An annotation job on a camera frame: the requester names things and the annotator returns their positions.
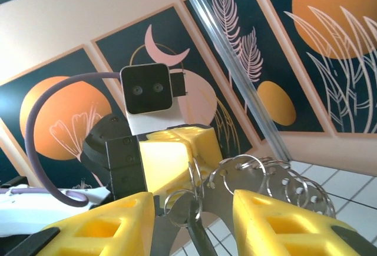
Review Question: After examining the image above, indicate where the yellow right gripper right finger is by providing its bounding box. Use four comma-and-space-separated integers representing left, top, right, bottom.
232, 189, 377, 256

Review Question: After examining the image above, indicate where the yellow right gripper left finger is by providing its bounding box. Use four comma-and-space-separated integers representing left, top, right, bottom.
8, 191, 157, 256

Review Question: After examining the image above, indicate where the silver split key ring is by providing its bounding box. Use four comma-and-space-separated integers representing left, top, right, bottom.
188, 157, 206, 210

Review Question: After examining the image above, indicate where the small black key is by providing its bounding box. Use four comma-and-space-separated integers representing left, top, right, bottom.
187, 198, 219, 256

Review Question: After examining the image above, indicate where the clear acrylic rod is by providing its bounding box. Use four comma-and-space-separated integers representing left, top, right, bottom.
176, 0, 293, 163

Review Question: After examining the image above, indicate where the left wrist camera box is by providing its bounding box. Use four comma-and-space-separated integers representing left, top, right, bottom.
120, 62, 187, 136

